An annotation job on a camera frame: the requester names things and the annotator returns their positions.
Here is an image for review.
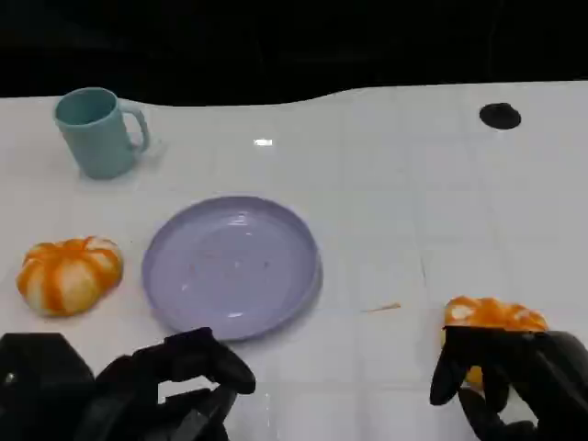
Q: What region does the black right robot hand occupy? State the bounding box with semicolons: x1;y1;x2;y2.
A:
429;324;588;441

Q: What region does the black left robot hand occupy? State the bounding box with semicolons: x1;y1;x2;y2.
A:
86;326;257;441

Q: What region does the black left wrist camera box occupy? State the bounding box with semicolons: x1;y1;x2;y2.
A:
0;332;97;441

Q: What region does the pale green mug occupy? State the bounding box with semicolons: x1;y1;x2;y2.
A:
52;86;152;181

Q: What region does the black table grommet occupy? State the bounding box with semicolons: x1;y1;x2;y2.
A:
479;103;523;130

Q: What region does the lilac plate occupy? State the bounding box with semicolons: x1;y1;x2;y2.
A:
141;195;324;343

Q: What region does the thin orange sliver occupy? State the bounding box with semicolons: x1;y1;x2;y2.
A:
361;301;401;314

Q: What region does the orange and white bread roll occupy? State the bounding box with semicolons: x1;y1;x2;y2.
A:
16;235;124;318
439;296;550;387

